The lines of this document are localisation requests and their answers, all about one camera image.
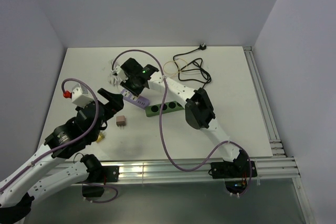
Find aluminium rail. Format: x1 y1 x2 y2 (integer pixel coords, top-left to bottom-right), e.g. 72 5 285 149
243 47 287 158
52 155 301 188

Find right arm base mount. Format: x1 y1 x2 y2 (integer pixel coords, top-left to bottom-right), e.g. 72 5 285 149
208 161 258 195

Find black power cord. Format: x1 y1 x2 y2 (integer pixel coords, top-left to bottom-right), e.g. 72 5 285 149
172 42 212 90

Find white coiled cord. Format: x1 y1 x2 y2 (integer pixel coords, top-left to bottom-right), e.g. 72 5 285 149
108 59 122 88

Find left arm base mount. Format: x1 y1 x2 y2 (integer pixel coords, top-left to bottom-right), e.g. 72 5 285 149
81 166 119 201

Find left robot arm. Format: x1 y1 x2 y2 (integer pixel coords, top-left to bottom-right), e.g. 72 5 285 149
1 85 124 223

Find purple power strip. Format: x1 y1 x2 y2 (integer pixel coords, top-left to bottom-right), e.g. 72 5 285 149
120 89 150 109

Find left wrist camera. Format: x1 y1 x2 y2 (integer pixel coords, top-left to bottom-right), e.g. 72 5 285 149
63 83 94 108

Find yellow plug adapter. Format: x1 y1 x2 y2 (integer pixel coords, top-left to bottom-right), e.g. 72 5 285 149
96 131 106 143

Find aluminium right rail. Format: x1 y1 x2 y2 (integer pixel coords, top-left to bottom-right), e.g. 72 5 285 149
243 47 287 158

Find green power strip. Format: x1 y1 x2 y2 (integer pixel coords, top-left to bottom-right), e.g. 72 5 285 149
145 101 184 118

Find yellow thin cable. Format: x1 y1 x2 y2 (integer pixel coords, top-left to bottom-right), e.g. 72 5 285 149
162 59 188 76

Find aluminium front rail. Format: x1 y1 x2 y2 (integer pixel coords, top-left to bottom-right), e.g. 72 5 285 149
52 155 301 188

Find pink plug adapter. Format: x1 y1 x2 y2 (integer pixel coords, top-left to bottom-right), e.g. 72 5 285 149
115 115 127 128

